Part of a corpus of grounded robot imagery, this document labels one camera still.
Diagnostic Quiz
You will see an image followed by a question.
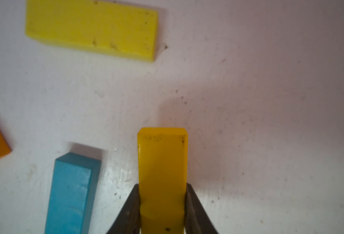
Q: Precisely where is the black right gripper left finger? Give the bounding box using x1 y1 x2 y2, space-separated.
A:
107 184 141 234

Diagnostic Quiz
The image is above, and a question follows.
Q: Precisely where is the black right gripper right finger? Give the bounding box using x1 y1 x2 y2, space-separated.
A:
184 183 218 234

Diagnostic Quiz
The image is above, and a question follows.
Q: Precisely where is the teal block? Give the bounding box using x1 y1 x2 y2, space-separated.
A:
44 153 101 234

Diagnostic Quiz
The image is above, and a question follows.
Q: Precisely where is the yellow block vertical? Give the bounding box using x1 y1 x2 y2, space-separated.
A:
138 127 189 234

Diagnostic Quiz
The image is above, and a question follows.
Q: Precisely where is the yellow block horizontal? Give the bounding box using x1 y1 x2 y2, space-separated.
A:
26 1 158 62

